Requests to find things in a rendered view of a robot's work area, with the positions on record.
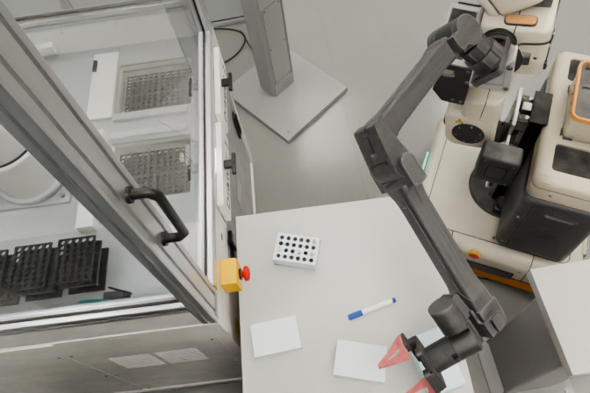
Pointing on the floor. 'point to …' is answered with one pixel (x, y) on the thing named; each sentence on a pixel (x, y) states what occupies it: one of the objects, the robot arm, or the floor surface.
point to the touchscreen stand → (277, 60)
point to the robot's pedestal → (543, 335)
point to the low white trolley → (335, 295)
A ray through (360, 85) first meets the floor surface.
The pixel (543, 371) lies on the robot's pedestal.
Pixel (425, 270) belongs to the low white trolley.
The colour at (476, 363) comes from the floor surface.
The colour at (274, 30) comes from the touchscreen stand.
